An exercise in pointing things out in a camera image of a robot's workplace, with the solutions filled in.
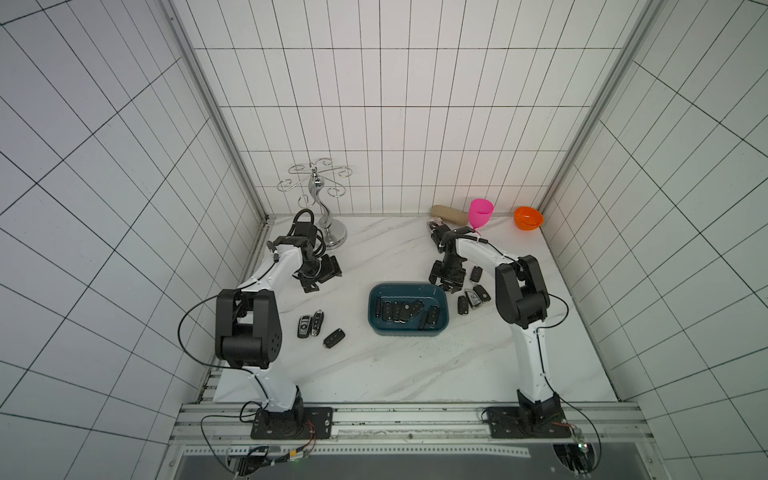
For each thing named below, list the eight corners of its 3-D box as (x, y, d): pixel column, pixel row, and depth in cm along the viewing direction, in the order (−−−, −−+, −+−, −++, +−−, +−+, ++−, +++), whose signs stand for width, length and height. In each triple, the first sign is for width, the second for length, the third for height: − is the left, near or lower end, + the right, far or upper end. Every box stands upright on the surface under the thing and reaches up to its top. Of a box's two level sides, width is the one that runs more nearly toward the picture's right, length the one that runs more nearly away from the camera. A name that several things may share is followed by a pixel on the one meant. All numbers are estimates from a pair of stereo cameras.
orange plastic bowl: (515, 230, 116) (519, 222, 113) (509, 214, 122) (513, 206, 119) (543, 230, 116) (547, 222, 113) (535, 214, 122) (540, 206, 119)
